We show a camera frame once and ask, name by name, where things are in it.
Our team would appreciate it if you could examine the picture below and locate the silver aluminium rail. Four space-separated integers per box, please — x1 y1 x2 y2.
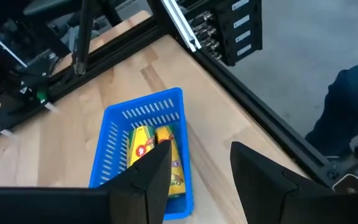
161 0 203 53

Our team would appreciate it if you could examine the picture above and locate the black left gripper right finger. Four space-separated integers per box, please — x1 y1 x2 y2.
230 141 358 224

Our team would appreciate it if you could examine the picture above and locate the person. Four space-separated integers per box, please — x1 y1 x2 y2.
304 57 358 158

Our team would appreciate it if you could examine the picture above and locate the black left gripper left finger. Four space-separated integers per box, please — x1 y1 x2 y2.
99 139 172 224

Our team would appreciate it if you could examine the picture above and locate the blue plastic basket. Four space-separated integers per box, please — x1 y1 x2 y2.
88 86 195 222

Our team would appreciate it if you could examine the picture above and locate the yellow crayon box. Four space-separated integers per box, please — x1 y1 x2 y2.
154 124 187 199
127 124 157 169

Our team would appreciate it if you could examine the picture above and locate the black multi-port hub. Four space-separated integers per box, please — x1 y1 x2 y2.
194 0 264 67

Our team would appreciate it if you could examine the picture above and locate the black aluminium table frame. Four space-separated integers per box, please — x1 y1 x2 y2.
0 0 358 195

